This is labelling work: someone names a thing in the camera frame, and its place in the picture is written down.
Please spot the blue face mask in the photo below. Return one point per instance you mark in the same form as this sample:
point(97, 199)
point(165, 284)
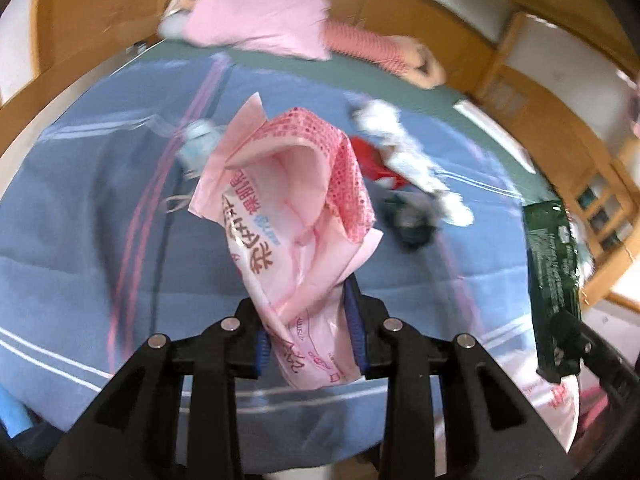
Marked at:
point(197, 140)

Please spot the pink plastic packet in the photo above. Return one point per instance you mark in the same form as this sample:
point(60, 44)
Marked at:
point(280, 210)

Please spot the striped plush doll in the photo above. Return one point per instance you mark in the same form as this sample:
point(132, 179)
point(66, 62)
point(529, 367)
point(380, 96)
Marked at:
point(380, 50)

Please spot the red wrapper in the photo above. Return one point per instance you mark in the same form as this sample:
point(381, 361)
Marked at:
point(370, 160)

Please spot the dark green packet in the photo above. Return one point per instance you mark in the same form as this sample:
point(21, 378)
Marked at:
point(550, 270)

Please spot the blue striped blanket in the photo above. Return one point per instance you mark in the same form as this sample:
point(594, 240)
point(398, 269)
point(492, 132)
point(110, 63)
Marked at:
point(75, 210)

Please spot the pink pillow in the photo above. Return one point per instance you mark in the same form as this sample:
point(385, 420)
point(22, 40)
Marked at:
point(250, 15)

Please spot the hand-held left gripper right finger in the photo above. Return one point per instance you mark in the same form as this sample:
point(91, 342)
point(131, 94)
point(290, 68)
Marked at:
point(356, 330)

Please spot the white red-printed plastic bag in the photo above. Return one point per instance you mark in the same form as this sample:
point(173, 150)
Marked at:
point(555, 410)

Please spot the wooden wall cabinets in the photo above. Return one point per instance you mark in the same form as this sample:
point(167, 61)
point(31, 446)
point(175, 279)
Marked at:
point(400, 15)

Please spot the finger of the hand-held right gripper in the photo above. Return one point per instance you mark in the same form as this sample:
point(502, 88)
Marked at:
point(570, 340)

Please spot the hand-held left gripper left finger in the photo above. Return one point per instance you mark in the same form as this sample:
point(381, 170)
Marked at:
point(261, 355)

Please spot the black crumpled wrapper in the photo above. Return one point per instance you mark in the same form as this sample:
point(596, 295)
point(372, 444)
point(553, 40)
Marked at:
point(410, 220)

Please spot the green bed mat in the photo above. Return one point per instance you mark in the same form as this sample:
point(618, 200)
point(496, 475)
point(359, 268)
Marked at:
point(310, 75)

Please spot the wooden bunk bed frame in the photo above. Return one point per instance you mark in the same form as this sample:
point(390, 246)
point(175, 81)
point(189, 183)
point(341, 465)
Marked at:
point(100, 10)

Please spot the white flat board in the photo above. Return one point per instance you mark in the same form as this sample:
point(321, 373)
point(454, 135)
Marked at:
point(495, 135)

